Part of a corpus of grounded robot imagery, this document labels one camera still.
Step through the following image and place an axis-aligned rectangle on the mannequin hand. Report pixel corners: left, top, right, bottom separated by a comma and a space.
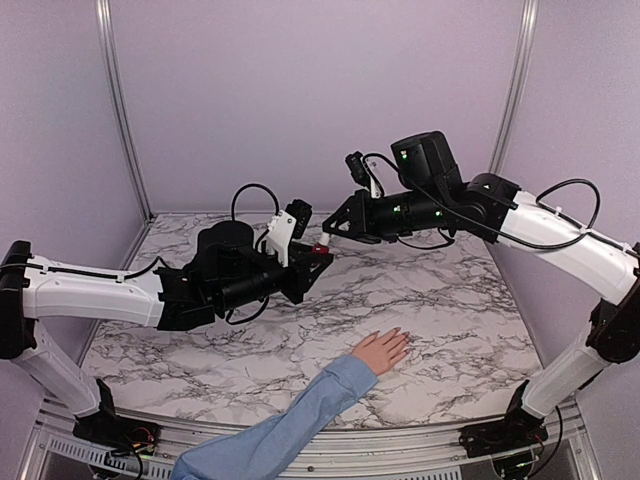
351, 327, 411, 376

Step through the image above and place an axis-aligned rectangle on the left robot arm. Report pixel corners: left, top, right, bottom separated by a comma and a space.
1, 218, 333, 445

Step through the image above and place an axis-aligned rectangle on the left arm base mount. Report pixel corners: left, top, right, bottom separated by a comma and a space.
72, 417, 160, 455

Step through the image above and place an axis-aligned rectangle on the aluminium frame post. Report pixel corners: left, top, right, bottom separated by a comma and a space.
489, 0, 540, 175
95, 0, 153, 222

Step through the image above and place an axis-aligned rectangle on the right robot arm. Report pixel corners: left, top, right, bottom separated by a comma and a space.
322, 131, 639, 448

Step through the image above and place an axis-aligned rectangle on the blue sleeved forearm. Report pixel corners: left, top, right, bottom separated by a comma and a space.
171, 355, 378, 479

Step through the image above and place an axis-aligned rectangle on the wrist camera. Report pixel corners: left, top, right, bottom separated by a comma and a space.
256, 199, 312, 267
345, 151, 385, 199

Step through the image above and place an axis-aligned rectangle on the front aluminium rail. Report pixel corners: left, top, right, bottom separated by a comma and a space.
16, 398, 602, 479

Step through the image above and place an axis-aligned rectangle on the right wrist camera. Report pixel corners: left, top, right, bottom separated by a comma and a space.
345, 151, 385, 199

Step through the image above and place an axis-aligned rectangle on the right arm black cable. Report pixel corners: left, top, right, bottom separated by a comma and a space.
367, 152, 601, 251

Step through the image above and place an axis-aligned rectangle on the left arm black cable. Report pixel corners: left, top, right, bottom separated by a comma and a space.
231, 183, 281, 236

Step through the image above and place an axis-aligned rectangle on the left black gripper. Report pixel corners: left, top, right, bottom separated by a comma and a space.
216, 246, 335, 314

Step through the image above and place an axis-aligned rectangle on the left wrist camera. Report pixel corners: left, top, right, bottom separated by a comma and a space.
256, 199, 312, 267

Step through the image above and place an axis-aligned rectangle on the red nail polish bottle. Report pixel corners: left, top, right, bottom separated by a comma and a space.
312, 232, 331, 254

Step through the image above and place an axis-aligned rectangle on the right aluminium frame post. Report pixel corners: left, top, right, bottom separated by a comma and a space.
489, 0, 540, 175

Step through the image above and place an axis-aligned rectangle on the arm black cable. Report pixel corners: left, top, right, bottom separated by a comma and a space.
231, 183, 281, 236
367, 152, 601, 251

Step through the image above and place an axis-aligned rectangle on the left aluminium frame post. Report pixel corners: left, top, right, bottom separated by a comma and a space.
95, 0, 153, 222

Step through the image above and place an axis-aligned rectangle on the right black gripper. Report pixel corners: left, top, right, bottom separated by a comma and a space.
322, 185, 447, 245

